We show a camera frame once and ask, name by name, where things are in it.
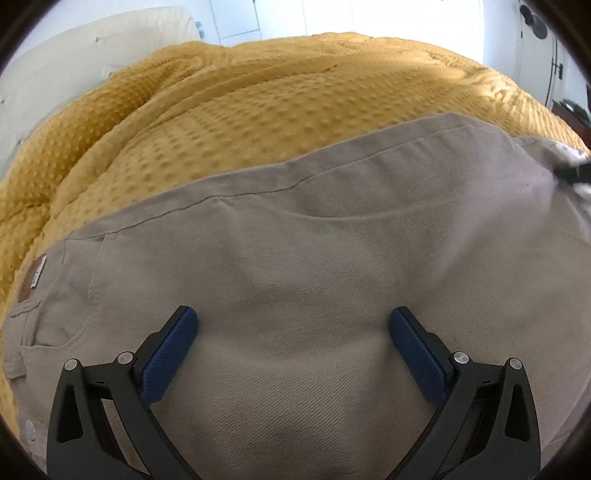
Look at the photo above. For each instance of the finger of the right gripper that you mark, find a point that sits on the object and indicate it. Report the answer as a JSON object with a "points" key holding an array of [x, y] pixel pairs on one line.
{"points": [[572, 175]]}

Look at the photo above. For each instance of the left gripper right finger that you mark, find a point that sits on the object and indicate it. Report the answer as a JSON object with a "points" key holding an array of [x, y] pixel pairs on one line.
{"points": [[485, 425]]}

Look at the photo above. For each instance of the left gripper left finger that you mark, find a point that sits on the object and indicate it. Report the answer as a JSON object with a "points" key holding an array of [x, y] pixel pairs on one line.
{"points": [[81, 443]]}

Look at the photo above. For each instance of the beige grey pants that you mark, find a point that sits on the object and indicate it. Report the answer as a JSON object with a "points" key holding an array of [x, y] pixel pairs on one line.
{"points": [[294, 269]]}

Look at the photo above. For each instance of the dark wooden dresser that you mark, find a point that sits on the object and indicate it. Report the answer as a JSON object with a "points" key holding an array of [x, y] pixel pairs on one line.
{"points": [[575, 116]]}

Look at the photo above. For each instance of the white door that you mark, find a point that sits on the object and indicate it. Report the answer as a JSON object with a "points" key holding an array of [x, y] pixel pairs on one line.
{"points": [[541, 64]]}

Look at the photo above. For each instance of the black items on door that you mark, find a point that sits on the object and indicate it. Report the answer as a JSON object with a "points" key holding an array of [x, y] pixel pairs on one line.
{"points": [[534, 22]]}

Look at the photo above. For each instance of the yellow dotted blanket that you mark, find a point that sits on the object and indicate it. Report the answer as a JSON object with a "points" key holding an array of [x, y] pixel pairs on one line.
{"points": [[193, 111]]}

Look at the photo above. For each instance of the cream padded headboard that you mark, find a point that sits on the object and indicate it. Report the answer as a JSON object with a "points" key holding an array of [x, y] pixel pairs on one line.
{"points": [[63, 68]]}

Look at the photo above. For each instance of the white wardrobe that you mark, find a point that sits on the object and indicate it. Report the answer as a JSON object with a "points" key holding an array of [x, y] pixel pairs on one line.
{"points": [[236, 21]]}

